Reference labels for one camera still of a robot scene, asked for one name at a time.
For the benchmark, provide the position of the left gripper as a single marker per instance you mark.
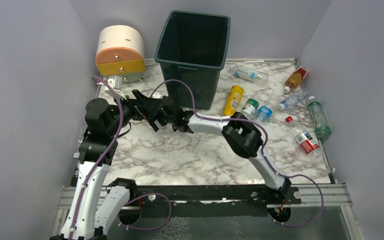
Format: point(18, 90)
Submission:
point(142, 103)

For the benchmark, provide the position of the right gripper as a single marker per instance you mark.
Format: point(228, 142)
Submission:
point(160, 118)

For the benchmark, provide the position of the yellow juice bottle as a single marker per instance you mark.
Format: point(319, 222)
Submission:
point(234, 98)

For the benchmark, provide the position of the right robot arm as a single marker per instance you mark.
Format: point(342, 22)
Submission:
point(241, 134)

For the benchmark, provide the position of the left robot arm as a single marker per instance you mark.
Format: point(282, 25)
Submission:
point(86, 219)

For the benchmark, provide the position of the dark green plastic bin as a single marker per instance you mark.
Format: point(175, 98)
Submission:
point(192, 52)

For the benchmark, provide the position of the cream orange drawer box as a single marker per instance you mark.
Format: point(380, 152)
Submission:
point(121, 52)

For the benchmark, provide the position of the clear bottle green white label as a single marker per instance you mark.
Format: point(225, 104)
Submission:
point(249, 108)

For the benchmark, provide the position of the clear bottle light blue label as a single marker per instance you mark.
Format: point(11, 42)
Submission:
point(249, 74)

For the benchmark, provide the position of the crumpled clear bottle white cap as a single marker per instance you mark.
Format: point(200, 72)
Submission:
point(292, 100)

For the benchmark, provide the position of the amber tea bottle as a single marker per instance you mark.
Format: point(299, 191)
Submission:
point(295, 79)

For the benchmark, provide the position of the red cap bottle right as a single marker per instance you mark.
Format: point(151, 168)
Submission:
point(303, 138)

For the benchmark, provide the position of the green tea bottle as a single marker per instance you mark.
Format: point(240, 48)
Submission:
point(321, 126)

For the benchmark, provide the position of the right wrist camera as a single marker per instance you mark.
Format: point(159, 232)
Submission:
point(156, 95)

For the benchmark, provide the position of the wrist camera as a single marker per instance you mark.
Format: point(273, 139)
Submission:
point(115, 81)
point(156, 95)

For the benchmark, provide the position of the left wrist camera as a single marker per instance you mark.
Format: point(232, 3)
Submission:
point(115, 81)

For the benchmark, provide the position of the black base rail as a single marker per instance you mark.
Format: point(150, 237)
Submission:
point(197, 201)

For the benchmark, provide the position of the aluminium frame rail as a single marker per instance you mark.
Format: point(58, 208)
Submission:
point(333, 195)

